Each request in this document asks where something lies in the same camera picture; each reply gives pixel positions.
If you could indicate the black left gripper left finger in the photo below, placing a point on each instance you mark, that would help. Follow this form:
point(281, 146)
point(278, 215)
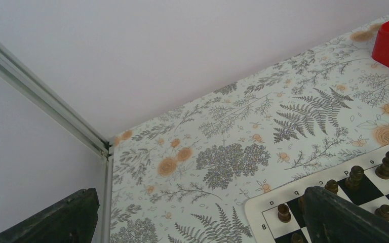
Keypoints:
point(72, 219)

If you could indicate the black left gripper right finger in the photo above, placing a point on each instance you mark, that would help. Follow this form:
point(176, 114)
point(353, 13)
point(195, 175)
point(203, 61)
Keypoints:
point(330, 218)

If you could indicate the black white chessboard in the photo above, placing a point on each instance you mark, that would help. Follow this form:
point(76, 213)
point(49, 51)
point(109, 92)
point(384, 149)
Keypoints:
point(261, 211)

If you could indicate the floral patterned table mat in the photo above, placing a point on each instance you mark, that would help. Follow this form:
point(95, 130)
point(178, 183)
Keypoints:
point(185, 175)

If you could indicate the aluminium corner frame post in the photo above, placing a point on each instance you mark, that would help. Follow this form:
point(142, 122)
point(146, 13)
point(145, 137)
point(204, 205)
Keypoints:
point(47, 151)

